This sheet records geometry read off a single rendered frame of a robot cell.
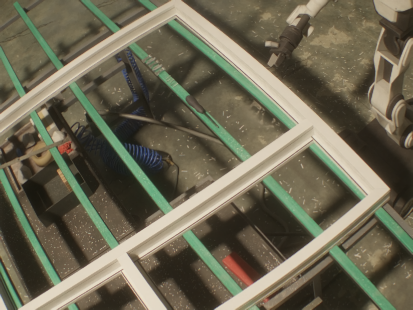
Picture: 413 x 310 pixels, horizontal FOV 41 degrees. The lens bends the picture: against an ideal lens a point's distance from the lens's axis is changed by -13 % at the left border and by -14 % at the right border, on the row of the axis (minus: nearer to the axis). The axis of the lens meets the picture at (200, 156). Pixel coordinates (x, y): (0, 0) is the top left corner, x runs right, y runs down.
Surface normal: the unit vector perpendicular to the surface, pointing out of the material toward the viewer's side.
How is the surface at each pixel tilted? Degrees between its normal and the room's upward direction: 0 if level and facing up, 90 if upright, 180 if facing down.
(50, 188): 0
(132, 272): 0
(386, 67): 80
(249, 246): 0
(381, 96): 66
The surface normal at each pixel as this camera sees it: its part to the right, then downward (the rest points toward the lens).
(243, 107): -0.24, -0.58
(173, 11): 0.52, 0.60
